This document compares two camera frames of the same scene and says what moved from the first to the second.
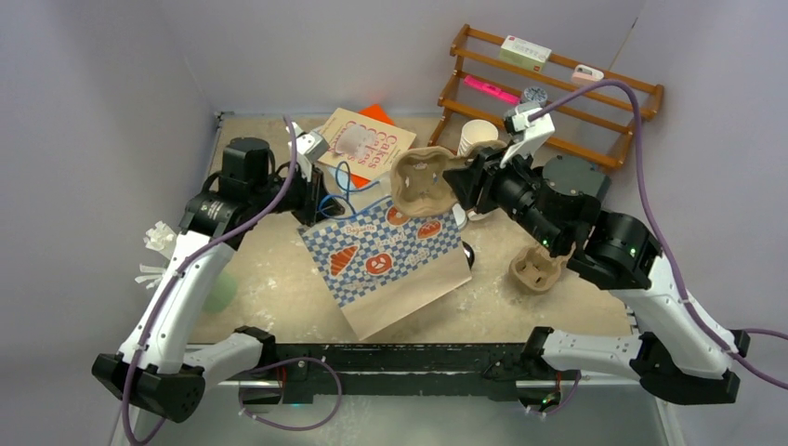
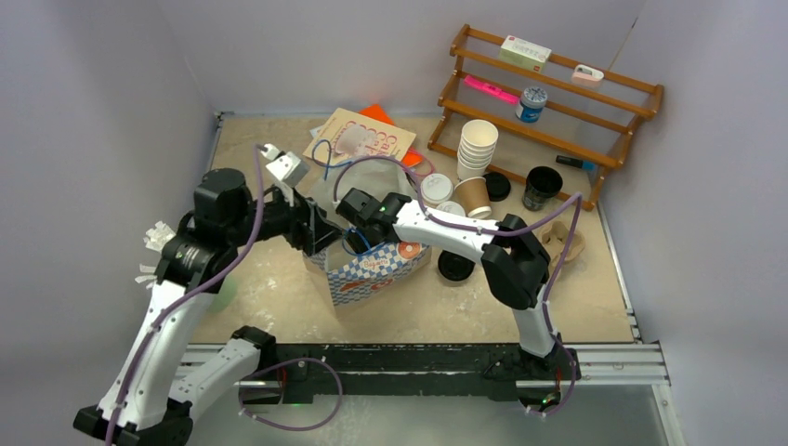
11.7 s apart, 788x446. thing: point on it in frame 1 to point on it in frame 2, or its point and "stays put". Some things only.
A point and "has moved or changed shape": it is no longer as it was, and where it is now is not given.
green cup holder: x=220 y=293 stays put
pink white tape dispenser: x=584 y=75 stays put
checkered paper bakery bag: x=381 y=264 has moved or changed shape
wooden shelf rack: x=492 y=78 stays put
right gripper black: x=484 y=172 to x=354 y=238
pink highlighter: x=491 y=89 stays put
